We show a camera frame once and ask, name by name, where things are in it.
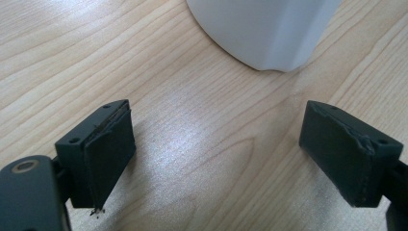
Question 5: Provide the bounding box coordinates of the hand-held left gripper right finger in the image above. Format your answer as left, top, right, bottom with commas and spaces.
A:
298, 99, 404, 208

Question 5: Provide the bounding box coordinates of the white pump bottle blue cap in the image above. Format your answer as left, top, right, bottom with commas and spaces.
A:
186, 0, 343, 73

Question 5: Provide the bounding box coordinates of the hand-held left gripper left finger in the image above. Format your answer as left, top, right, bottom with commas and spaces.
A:
54, 98, 137, 217

